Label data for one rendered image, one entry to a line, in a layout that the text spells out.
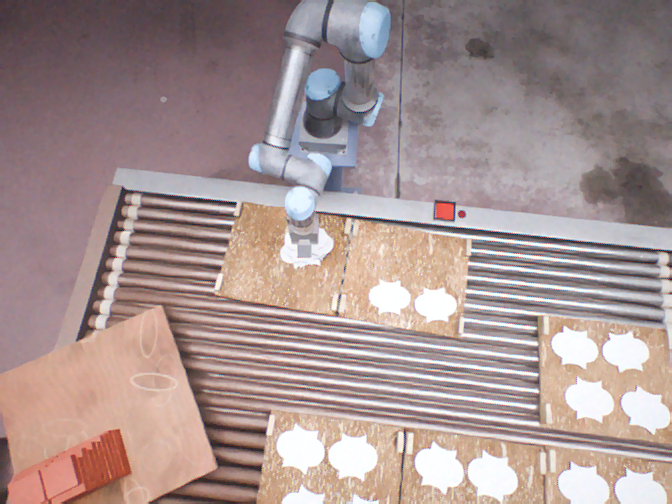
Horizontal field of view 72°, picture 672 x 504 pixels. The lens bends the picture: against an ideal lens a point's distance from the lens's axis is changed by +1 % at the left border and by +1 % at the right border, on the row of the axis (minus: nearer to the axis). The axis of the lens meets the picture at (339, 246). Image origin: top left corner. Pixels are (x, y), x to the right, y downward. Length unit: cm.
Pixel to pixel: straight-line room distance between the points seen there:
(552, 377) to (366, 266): 68
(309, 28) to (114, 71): 234
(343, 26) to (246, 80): 199
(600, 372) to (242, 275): 120
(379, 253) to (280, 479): 77
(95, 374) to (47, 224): 165
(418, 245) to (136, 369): 97
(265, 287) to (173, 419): 48
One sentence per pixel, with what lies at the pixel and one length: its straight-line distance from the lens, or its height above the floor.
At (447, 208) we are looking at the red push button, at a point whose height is 93.
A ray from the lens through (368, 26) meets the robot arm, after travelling 119.
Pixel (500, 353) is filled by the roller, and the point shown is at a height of 92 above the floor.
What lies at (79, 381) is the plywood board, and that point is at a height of 104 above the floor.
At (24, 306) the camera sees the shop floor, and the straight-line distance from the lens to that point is 298.
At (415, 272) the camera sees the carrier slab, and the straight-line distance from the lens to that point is 157.
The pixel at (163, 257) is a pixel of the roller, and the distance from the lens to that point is 169.
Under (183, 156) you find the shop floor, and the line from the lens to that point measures 294.
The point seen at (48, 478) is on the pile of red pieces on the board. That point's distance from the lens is 132.
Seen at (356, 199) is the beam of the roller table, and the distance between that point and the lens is 167.
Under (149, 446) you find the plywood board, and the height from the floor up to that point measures 104.
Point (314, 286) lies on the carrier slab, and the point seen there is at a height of 94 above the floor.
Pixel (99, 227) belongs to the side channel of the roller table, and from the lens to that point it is 178.
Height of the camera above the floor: 243
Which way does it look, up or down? 72 degrees down
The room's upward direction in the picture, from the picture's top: 1 degrees clockwise
